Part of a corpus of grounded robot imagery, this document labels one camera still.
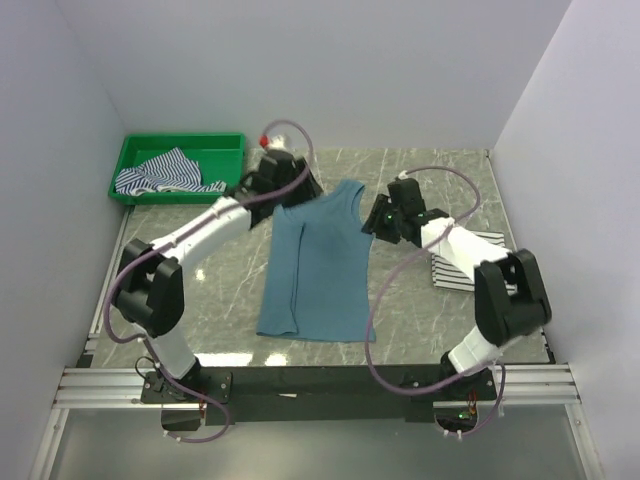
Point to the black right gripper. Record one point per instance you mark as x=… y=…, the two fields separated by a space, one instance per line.
x=374 y=221

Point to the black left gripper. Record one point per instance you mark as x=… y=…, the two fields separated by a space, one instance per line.
x=308 y=190

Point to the black white striped tank top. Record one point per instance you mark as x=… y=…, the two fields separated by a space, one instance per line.
x=446 y=276

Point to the teal tank top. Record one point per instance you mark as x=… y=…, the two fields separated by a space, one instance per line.
x=316 y=279

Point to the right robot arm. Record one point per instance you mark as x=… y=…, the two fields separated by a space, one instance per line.
x=510 y=299

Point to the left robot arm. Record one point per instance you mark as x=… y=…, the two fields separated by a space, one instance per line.
x=149 y=289

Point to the navy white striped tank top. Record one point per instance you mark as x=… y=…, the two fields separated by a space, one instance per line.
x=169 y=172

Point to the green plastic bin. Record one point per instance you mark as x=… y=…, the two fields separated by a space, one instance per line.
x=220 y=157

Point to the black base beam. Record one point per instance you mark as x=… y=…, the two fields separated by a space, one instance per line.
x=219 y=395

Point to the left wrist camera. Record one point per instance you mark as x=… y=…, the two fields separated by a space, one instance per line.
x=280 y=142

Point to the aluminium rail frame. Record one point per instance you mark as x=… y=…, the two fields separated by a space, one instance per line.
x=98 y=429

